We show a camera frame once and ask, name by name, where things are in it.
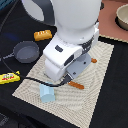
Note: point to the fork with wooden handle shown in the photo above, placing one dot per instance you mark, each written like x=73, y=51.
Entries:
x=74, y=84

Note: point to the beige woven placemat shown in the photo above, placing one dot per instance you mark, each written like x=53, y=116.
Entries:
x=73, y=105

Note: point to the yellow toy box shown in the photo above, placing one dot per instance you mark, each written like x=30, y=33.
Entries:
x=9, y=77

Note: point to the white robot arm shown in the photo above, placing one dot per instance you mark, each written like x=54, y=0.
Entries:
x=77, y=31

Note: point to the light blue milk carton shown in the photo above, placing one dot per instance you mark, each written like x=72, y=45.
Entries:
x=46, y=93

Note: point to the grey frying pan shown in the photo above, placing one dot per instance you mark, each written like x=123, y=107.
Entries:
x=24, y=52

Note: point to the orange toy bread loaf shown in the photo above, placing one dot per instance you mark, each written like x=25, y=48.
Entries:
x=42, y=35

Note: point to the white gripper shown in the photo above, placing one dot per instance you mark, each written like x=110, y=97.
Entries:
x=64, y=58

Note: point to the knife with wooden handle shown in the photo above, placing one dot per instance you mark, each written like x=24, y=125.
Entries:
x=93, y=60

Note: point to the beige bowl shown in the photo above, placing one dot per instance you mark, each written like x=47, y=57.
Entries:
x=122, y=14

